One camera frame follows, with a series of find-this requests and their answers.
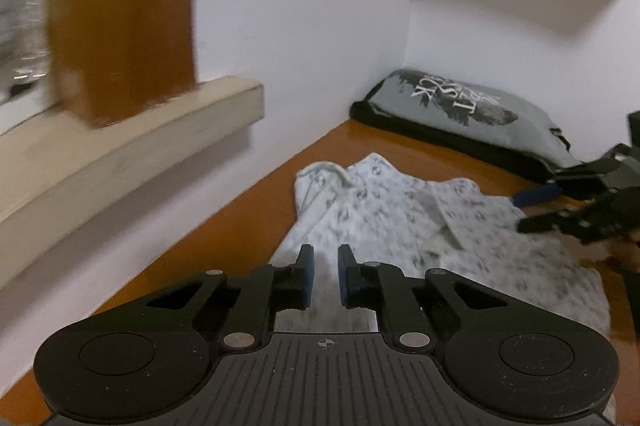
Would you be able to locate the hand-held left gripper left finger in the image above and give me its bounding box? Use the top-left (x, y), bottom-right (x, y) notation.
top-left (147, 245), bottom-right (316, 351)

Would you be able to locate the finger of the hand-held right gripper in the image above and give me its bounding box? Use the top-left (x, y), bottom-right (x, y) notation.
top-left (512, 157), bottom-right (623, 209)
top-left (517, 201), bottom-right (626, 237)

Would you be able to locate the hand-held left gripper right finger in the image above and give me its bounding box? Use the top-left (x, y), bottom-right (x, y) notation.
top-left (338, 245), bottom-right (506, 349)

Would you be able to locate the white patterned shirt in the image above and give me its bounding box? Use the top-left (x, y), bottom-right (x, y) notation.
top-left (270, 151), bottom-right (612, 337)

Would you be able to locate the grey printed t-shirt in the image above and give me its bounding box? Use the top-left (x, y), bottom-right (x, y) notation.
top-left (367, 68), bottom-right (582, 170)

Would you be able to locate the black folded garment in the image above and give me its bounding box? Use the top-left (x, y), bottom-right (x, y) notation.
top-left (350, 100), bottom-right (557, 185)

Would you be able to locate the beige window sill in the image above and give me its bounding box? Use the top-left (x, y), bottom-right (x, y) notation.
top-left (0, 78), bottom-right (265, 293)

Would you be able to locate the wooden window frame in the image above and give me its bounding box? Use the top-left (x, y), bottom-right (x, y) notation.
top-left (46, 0), bottom-right (199, 130)

